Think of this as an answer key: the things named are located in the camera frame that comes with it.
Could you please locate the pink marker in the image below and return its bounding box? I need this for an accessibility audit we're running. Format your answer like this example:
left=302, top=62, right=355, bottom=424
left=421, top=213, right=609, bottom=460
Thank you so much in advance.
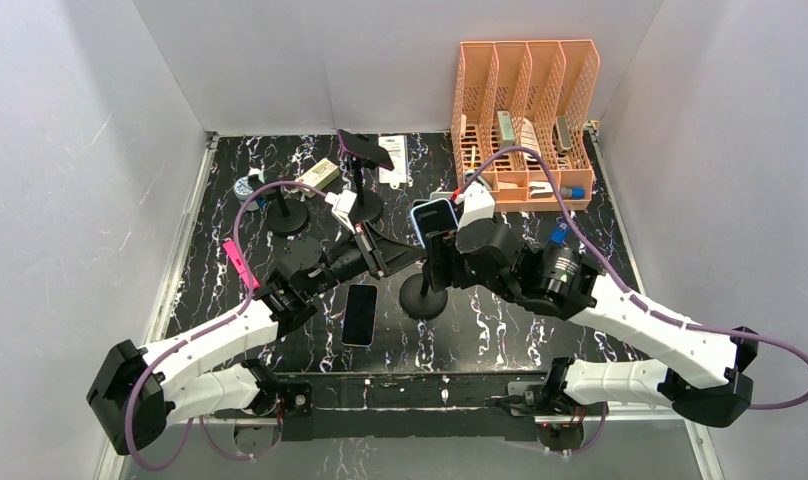
left=222, top=240, right=260, bottom=292

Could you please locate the orange file organizer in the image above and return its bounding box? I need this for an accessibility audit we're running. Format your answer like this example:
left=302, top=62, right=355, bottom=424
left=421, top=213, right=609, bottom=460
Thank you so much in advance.
left=451, top=39, right=600, bottom=212

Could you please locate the white labelled package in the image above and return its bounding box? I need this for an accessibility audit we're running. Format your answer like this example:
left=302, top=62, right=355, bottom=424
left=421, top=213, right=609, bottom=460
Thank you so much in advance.
left=378, top=135, right=409, bottom=189

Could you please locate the purple cable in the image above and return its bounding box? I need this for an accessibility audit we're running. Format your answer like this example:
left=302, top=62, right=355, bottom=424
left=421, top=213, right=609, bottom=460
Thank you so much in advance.
left=451, top=145, right=808, bottom=412
left=124, top=180, right=336, bottom=473

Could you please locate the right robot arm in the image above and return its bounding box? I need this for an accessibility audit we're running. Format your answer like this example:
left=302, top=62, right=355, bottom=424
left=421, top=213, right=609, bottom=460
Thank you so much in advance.
left=425, top=219, right=756, bottom=428

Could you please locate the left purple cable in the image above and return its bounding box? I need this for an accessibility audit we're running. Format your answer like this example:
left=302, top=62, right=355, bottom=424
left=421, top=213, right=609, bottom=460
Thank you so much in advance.
left=124, top=180, right=336, bottom=473

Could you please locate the black base frame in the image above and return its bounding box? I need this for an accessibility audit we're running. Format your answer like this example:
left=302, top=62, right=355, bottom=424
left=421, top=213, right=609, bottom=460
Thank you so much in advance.
left=274, top=371, right=603, bottom=442

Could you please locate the white-edged black smartphone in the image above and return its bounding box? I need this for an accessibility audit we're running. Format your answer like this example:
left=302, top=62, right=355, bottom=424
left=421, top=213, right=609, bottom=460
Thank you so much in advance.
left=341, top=284, right=378, bottom=347

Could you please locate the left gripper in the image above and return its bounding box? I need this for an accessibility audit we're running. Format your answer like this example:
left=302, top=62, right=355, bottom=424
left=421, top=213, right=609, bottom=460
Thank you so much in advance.
left=305, top=220, right=426, bottom=297

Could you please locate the black round-base phone stand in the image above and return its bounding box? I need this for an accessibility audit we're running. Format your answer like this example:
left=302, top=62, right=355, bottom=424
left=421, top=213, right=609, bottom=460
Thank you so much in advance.
left=248, top=173, right=309, bottom=237

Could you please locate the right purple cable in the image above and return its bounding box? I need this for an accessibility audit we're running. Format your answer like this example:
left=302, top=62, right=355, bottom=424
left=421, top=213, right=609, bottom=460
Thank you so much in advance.
left=451, top=145, right=808, bottom=412

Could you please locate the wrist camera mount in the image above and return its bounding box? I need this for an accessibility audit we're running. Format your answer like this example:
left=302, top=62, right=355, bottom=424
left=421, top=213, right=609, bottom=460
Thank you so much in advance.
left=325, top=190, right=357, bottom=233
left=450, top=181, right=495, bottom=229

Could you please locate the beige small box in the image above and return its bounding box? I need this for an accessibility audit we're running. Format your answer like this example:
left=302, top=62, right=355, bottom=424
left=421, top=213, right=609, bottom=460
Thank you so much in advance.
left=296, top=158, right=340, bottom=198

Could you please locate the light blue phone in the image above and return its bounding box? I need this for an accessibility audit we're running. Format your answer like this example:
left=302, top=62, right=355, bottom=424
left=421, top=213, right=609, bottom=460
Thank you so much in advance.
left=409, top=198, right=459, bottom=248

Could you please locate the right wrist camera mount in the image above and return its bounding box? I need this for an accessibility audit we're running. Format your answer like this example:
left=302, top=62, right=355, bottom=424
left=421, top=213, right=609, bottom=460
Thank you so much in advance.
left=450, top=181, right=495, bottom=229

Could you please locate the silver desktop phone stand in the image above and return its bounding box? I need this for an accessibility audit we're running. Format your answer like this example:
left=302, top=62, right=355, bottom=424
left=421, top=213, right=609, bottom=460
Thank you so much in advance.
left=429, top=191, right=454, bottom=200

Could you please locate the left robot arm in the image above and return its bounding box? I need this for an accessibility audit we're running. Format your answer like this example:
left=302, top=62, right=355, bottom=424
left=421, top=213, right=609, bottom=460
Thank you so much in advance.
left=86, top=223, right=425, bottom=455

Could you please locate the purple phone on stand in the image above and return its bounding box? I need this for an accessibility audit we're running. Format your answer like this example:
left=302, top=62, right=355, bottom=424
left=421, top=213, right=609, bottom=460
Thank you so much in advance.
left=336, top=129, right=394, bottom=171

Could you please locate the blue white tape roll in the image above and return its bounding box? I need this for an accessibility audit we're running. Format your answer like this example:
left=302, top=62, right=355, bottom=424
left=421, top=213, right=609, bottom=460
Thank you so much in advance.
left=233, top=168, right=266, bottom=212

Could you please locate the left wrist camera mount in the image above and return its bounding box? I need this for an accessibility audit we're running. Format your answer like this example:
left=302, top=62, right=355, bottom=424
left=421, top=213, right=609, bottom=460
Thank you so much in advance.
left=325, top=190, right=357, bottom=233

